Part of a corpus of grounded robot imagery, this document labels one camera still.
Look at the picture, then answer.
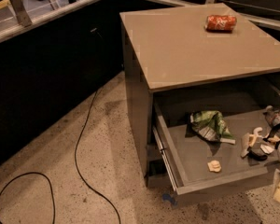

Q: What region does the clear plastic water bottle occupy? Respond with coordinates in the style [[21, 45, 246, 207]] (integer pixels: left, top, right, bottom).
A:
[[264, 105, 280, 139]]

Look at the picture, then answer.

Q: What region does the grey top drawer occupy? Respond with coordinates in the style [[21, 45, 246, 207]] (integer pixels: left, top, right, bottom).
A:
[[153, 77, 280, 206]]

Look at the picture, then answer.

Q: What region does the grey drawer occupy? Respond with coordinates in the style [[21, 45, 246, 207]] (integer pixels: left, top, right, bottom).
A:
[[153, 77, 280, 206], [146, 159, 174, 189]]

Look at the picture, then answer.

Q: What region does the grey drawer cabinet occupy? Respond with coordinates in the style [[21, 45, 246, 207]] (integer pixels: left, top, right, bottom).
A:
[[119, 2, 280, 189]]

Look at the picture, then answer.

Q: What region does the grey bottom drawer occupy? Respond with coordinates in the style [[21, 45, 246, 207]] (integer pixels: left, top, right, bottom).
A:
[[146, 159, 174, 189]]

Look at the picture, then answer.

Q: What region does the green chip bag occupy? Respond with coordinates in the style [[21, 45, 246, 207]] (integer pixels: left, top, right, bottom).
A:
[[189, 110, 235, 145]]

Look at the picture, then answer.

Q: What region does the small beige sponge piece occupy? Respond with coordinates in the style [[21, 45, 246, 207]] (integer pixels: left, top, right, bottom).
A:
[[207, 161, 221, 173]]

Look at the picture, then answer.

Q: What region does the blue tape piece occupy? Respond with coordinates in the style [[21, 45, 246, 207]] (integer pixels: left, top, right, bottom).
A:
[[162, 193, 177, 206]]

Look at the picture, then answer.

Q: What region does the crushed orange soda can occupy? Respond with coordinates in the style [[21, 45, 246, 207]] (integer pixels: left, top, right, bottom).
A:
[[205, 15, 237, 32]]

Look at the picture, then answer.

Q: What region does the black barrier panel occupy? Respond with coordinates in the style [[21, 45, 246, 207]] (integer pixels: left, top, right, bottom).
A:
[[0, 0, 178, 172]]

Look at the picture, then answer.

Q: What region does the black floor cable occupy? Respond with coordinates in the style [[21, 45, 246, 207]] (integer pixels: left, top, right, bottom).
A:
[[0, 89, 122, 224]]

